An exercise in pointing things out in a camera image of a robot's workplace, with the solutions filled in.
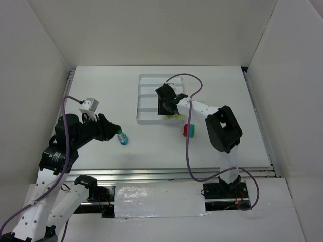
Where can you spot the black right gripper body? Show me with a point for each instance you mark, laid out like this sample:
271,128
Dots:
166,100

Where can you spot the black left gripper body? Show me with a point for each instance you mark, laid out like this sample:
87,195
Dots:
103,127

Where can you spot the teal flower face lego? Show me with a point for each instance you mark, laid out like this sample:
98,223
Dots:
122,137

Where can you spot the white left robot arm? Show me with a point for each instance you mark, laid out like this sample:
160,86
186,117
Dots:
41,219

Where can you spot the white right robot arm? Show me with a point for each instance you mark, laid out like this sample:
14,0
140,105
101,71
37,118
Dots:
224,133

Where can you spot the white divided sorting tray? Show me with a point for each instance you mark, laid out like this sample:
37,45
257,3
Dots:
147,103

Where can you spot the red teal stacked lego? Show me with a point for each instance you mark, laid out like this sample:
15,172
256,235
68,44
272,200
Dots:
189,130

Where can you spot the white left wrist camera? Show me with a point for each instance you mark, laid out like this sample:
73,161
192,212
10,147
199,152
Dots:
88,109

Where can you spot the aluminium front rail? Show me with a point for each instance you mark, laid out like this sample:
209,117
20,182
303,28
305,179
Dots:
152,175

